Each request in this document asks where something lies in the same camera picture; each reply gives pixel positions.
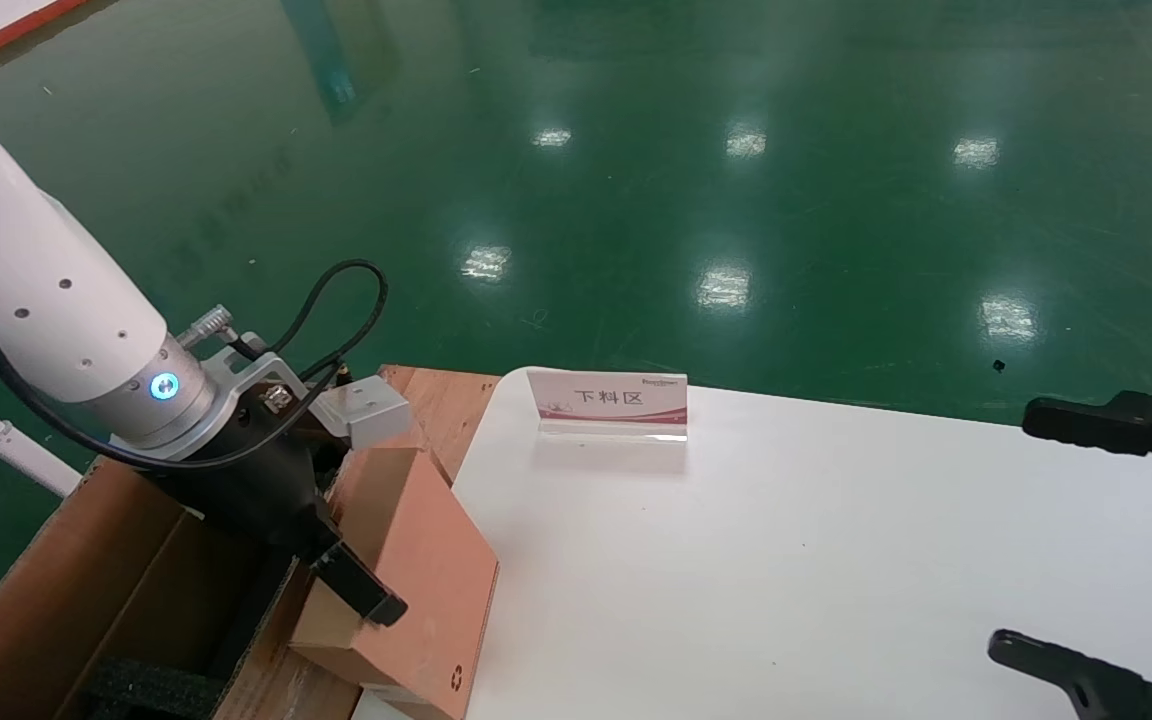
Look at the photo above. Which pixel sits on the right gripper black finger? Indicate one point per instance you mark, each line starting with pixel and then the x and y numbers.
pixel 1096 690
pixel 1086 425

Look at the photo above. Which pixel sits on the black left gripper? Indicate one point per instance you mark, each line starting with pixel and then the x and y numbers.
pixel 256 490

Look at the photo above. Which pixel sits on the small cardboard box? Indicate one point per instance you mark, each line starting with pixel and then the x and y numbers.
pixel 416 560

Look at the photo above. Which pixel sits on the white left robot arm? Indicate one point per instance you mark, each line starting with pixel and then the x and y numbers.
pixel 36 280

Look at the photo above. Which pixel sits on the large cardboard box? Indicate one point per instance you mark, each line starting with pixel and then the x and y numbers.
pixel 86 560

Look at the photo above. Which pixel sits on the black foam insert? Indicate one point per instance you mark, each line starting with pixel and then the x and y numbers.
pixel 151 690

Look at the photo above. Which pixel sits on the clear acrylic sign holder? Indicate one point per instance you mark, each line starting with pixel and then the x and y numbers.
pixel 611 400

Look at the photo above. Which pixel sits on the white pipe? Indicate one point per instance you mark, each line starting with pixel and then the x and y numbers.
pixel 6 440

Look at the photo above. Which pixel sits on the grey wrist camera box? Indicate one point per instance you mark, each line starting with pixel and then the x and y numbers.
pixel 366 410

